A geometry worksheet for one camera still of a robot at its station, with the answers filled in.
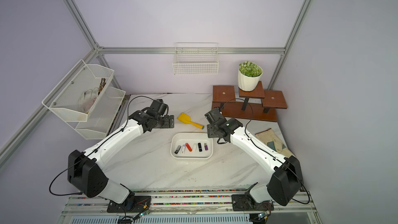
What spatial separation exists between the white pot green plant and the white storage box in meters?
0.39

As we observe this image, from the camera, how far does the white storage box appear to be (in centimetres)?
90

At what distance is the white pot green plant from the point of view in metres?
0.84
